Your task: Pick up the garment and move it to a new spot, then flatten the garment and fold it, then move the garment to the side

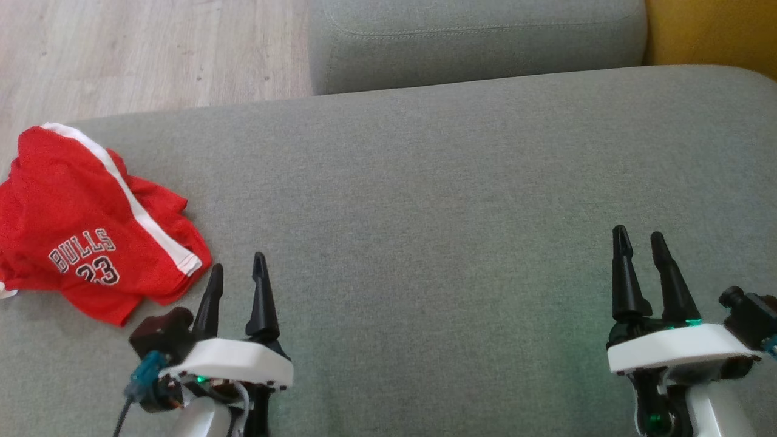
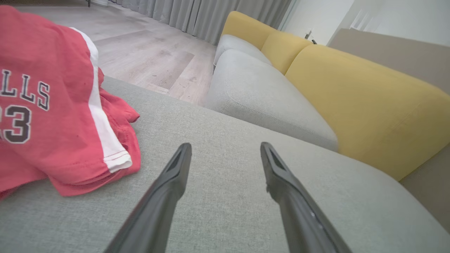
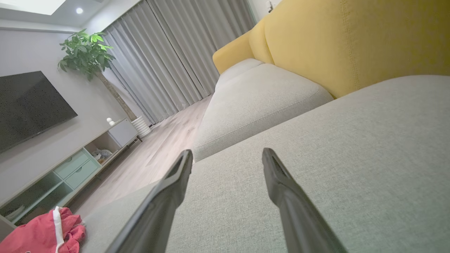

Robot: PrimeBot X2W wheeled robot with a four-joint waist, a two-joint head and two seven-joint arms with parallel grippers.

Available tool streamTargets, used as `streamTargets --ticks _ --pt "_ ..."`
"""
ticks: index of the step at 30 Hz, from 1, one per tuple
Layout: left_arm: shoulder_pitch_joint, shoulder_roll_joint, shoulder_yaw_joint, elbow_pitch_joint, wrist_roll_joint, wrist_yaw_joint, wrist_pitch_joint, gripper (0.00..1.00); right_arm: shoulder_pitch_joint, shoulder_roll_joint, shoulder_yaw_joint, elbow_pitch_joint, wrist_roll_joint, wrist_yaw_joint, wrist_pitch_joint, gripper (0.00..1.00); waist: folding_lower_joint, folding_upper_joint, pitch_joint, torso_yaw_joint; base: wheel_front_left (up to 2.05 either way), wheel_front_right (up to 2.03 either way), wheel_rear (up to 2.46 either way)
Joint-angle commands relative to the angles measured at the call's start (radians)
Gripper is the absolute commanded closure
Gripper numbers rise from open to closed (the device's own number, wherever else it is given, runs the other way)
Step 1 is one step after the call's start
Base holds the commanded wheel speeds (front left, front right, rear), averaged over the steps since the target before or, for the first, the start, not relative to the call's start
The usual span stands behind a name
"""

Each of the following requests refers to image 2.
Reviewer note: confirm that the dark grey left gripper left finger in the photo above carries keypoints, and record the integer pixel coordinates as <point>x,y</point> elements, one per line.
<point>158,211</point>

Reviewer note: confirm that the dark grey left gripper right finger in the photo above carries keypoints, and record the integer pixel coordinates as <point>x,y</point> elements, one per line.
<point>299,214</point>

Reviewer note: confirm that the red Bulls shorts white stripe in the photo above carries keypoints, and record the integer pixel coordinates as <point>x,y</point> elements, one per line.
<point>59,70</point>

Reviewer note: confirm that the large grey sofa seat cushion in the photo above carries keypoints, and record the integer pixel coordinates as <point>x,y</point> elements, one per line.
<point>260,95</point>

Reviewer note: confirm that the wide yellow sofa back cushion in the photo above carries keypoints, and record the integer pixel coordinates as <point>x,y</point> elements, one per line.
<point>369,105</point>

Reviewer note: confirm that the narrow yellow sofa back cushion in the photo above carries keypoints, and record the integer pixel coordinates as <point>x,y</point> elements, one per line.
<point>283,49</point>

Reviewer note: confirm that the small grey sofa seat cushion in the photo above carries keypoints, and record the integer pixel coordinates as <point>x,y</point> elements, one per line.
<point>235,44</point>

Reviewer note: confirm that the yellow sofa end back cushion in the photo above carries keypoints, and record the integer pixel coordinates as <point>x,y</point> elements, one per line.
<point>246,28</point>

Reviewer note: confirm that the grey pleated curtain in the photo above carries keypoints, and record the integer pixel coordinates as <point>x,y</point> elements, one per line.
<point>211,15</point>

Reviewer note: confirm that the small dark wall fixture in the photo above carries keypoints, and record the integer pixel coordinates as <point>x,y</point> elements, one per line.
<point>309,36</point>

